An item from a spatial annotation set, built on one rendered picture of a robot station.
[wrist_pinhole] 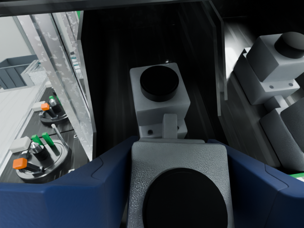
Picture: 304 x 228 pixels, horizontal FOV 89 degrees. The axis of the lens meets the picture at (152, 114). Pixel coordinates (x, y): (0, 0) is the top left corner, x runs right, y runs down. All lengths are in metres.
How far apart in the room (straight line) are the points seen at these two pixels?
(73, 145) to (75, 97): 0.42
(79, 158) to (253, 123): 0.46
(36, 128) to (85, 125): 0.56
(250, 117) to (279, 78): 0.05
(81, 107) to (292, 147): 0.21
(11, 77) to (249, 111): 2.25
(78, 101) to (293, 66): 0.22
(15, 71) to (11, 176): 1.74
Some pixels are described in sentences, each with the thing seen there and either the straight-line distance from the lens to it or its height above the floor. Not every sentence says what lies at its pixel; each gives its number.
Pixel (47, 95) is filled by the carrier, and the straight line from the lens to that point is 0.97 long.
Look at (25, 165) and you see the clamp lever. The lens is 0.47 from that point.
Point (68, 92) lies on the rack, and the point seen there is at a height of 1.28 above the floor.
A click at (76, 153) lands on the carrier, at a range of 0.55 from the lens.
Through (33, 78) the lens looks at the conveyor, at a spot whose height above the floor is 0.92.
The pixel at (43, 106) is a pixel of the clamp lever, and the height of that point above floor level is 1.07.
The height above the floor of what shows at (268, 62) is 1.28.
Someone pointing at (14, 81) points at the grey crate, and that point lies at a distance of 2.31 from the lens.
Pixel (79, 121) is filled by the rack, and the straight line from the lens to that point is 0.19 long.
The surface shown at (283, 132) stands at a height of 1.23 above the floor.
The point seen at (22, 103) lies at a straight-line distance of 1.27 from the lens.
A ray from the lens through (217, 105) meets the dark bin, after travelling 0.17.
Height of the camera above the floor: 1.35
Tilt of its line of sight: 37 degrees down
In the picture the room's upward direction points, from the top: 4 degrees counter-clockwise
